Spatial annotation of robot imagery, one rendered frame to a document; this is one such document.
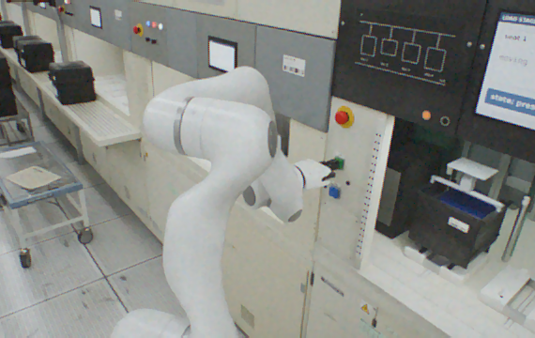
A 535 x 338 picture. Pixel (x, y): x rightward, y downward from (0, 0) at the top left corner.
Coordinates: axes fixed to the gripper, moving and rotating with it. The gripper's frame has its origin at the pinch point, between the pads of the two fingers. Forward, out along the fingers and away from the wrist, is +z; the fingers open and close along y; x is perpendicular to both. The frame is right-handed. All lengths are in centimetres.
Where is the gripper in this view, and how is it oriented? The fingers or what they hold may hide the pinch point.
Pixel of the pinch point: (331, 164)
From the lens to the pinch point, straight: 124.7
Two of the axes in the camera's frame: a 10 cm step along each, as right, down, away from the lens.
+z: 7.7, -2.4, 6.0
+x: 0.5, -9.0, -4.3
